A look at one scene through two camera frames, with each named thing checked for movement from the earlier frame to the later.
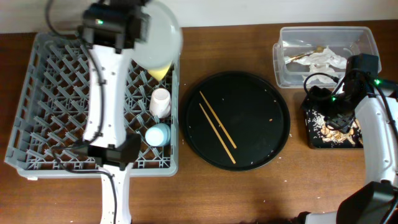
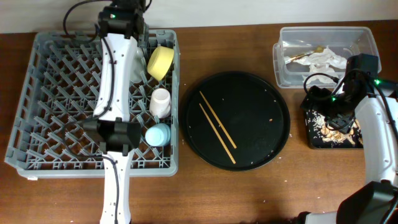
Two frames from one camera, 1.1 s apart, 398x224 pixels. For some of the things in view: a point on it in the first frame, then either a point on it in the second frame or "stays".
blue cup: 158,134 stays
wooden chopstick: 219,121 stays
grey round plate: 164,43 to 138,68
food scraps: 318,121 stays
